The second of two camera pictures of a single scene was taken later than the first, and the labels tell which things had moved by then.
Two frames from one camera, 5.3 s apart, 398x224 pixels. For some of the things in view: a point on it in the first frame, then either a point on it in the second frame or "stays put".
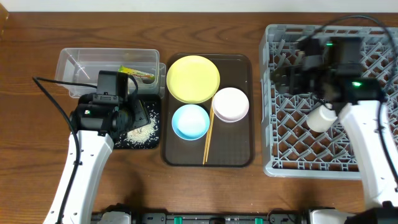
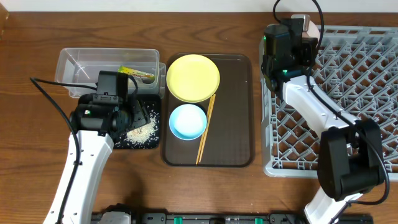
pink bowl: x=230 y=104 → x=313 y=32
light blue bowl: x=190 y=122 stays put
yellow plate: x=193 y=79 stays put
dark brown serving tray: x=231 y=144 stays put
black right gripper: x=289 y=79 → x=310 y=45
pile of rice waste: x=142 y=136 stays put
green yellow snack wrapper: x=136 y=73 stays put
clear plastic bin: x=83 y=65 stays put
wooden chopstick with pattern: x=206 y=152 → x=205 y=132
